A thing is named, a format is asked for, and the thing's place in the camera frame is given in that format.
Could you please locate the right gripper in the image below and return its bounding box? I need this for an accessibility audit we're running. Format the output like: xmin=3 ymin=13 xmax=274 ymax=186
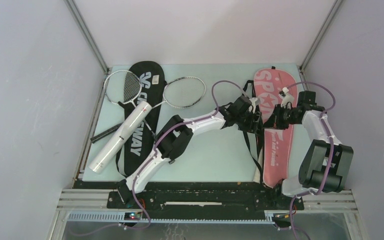
xmin=262 ymin=104 xmax=300 ymax=130

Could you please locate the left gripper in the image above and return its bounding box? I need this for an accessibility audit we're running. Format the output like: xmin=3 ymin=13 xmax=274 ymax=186
xmin=235 ymin=110 xmax=263 ymax=136

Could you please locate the pink sport racket bag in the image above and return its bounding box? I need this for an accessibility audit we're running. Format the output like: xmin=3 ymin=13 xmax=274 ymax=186
xmin=244 ymin=66 xmax=296 ymax=189

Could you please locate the white shuttlecock tube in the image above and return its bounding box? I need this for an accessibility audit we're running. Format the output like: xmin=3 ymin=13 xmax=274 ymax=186
xmin=88 ymin=101 xmax=152 ymax=174

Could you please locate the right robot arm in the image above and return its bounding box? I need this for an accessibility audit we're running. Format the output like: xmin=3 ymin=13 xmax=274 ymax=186
xmin=267 ymin=88 xmax=354 ymax=209

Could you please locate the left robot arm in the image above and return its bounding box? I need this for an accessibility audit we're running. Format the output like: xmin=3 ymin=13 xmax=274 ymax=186
xmin=116 ymin=95 xmax=261 ymax=208

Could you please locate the white racket under pink bag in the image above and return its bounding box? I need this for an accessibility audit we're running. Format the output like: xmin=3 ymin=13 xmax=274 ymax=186
xmin=90 ymin=76 xmax=207 ymax=144

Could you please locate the black racket bag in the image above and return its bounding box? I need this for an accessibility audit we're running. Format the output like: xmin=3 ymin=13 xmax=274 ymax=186
xmin=115 ymin=61 xmax=166 ymax=177

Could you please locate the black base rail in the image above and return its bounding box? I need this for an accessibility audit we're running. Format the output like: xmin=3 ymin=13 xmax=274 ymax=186
xmin=74 ymin=180 xmax=304 ymax=222

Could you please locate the right aluminium frame post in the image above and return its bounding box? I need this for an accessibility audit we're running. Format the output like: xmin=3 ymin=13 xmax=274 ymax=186
xmin=299 ymin=0 xmax=345 ymax=73

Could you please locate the aluminium frame post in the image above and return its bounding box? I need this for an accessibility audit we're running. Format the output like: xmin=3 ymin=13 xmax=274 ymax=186
xmin=299 ymin=0 xmax=345 ymax=73
xmin=64 ymin=0 xmax=110 ymax=181

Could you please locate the left aluminium frame post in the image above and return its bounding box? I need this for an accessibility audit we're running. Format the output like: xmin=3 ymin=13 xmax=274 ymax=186
xmin=64 ymin=0 xmax=110 ymax=181

